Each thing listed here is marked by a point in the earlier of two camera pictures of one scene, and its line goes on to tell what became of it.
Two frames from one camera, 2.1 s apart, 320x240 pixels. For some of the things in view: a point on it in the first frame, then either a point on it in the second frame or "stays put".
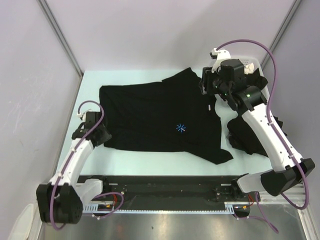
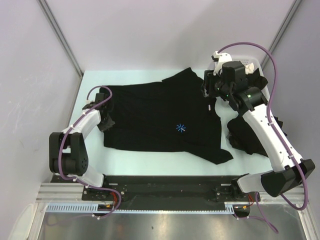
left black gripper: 106,136 to 107,126
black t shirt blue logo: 174,115 stays put
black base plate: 175,190 stays put
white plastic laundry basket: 257,64 to 223,108
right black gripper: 208,75 stays put
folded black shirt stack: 241,137 stays put
